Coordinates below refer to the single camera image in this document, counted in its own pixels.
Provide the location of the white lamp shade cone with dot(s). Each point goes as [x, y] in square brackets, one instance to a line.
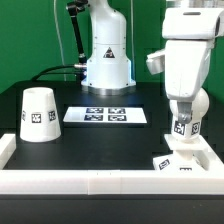
[39, 117]

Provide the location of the white lamp base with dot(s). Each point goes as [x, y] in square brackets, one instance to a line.
[183, 155]

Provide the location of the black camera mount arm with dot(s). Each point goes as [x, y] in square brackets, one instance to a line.
[74, 8]

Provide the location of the white marker sheet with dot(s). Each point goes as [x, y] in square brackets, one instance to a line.
[114, 115]

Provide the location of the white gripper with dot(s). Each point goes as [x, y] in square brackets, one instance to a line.
[191, 34]

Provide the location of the white lamp bulb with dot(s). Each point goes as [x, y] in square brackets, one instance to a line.
[188, 131]

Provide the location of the white U-shaped fence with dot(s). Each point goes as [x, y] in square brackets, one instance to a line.
[87, 182]

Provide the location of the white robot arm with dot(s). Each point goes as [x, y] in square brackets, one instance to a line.
[108, 68]

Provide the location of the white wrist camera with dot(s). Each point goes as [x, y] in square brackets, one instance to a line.
[156, 62]

